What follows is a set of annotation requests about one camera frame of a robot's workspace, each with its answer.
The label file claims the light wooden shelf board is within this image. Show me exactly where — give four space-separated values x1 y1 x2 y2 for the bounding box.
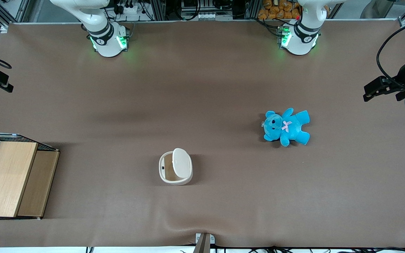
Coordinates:
0 142 38 218

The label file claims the camera mount post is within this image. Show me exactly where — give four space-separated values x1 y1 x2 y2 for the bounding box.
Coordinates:
194 233 215 253

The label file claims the blue teddy bear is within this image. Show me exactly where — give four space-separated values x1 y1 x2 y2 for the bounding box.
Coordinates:
262 108 310 147

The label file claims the white trash can lid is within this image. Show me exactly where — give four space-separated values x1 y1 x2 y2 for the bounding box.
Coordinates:
172 148 193 178

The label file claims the white power strip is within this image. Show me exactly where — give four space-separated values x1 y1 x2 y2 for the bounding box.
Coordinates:
116 3 143 14

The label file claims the brown table cover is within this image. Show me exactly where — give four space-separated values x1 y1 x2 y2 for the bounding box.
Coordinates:
0 19 405 248

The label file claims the dark wooden shelf board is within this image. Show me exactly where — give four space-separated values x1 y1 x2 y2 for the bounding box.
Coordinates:
17 150 60 217

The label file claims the white trash can body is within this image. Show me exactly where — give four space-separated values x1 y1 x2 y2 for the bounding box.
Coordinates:
159 151 193 186

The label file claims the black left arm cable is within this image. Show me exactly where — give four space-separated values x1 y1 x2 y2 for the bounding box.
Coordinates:
377 18 405 88

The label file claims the orange plush toy pile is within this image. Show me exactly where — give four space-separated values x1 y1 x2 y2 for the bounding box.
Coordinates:
258 0 301 20

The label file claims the wooden shelf with wire basket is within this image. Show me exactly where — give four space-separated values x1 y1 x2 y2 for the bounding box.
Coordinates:
0 132 60 221

